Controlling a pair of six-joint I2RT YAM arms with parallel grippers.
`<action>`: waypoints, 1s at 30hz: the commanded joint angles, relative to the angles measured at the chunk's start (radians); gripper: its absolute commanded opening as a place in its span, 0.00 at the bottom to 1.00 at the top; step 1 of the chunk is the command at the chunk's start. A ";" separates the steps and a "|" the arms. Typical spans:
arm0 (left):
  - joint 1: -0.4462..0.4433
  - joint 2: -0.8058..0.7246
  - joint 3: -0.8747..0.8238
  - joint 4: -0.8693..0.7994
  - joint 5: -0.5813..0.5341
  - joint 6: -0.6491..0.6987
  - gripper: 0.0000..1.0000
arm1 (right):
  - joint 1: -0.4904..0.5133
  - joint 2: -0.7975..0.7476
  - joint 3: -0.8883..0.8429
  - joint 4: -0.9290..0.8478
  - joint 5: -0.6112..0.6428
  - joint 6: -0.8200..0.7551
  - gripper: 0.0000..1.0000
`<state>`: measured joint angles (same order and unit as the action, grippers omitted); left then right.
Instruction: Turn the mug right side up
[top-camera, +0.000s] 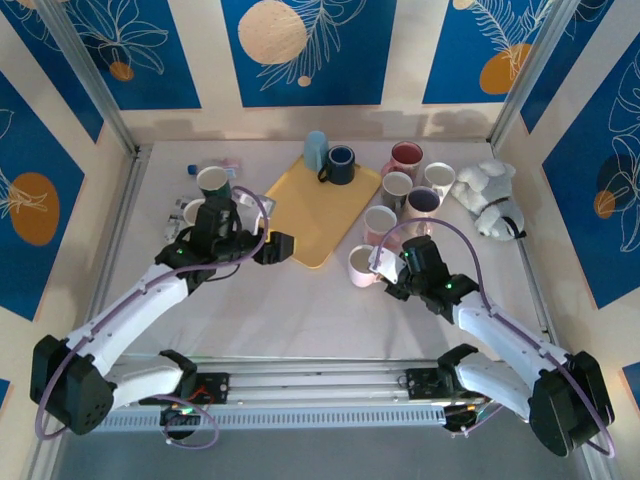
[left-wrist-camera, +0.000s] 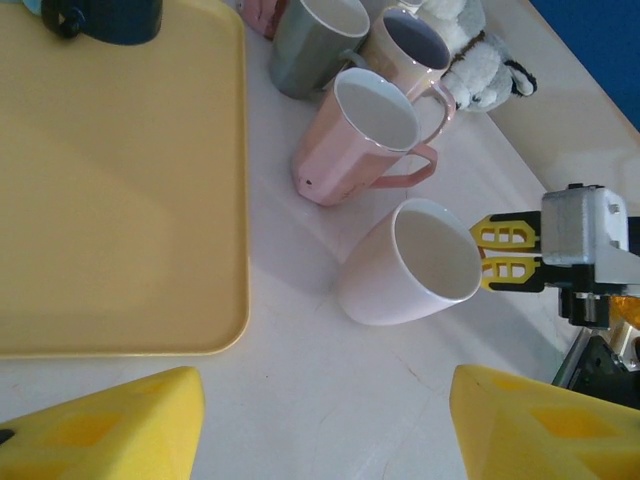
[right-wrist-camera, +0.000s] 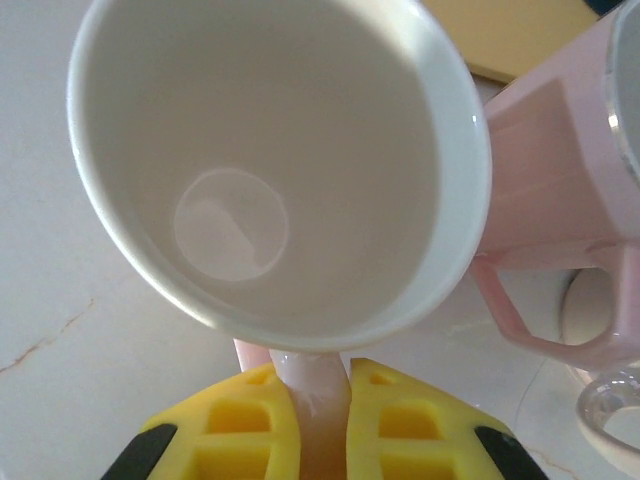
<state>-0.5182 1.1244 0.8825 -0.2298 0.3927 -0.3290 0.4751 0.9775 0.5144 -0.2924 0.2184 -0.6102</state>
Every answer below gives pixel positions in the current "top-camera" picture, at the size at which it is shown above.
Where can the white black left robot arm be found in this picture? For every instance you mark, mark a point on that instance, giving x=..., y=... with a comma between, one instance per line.
x=135, y=305

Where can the controller board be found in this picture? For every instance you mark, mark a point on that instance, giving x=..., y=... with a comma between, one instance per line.
x=457, y=420
x=175, y=417

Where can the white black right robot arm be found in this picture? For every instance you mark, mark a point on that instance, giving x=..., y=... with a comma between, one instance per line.
x=505, y=335

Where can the white table cloth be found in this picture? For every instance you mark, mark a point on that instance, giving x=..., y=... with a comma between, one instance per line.
x=300, y=320

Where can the right controller board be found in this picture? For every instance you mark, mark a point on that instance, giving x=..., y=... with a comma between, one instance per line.
x=457, y=420

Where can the left controller board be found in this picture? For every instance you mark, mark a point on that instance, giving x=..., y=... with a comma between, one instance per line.
x=175, y=417

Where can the white plush dog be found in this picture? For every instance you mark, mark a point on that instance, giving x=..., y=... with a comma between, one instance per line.
x=487, y=187

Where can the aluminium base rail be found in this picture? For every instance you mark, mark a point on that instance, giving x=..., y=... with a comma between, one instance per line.
x=320, y=382

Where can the lavender mug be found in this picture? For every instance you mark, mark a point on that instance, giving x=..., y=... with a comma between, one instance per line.
x=422, y=200

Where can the light green mug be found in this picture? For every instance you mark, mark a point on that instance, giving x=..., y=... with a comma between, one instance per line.
x=191, y=212

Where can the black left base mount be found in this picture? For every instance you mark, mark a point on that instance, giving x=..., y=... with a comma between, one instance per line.
x=217, y=387

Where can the aluminium frame post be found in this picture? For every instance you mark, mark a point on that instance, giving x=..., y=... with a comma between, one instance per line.
x=84, y=65
x=537, y=65

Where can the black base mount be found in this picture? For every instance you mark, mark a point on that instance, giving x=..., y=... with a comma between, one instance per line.
x=217, y=387
x=420, y=385

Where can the aluminium side rail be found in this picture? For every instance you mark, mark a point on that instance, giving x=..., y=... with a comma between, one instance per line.
x=122, y=210
x=537, y=285

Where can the pink mug maroon inside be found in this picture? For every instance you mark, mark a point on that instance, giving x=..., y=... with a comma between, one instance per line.
x=406, y=152

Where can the navy blue mug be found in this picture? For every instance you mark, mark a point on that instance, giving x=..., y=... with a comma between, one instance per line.
x=341, y=167

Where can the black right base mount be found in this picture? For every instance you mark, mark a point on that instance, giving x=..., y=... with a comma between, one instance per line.
x=420, y=385

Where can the dark green mug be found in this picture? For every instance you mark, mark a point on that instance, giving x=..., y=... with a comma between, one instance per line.
x=212, y=179

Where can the clear bottle blue cap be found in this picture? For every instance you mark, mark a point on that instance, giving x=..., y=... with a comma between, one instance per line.
x=191, y=169

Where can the light blue mug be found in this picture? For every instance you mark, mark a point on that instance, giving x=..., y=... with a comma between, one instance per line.
x=316, y=150

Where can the yellow tray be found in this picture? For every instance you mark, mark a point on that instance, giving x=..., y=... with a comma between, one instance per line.
x=320, y=215

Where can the pale pink mug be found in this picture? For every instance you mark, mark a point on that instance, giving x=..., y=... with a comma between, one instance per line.
x=362, y=262

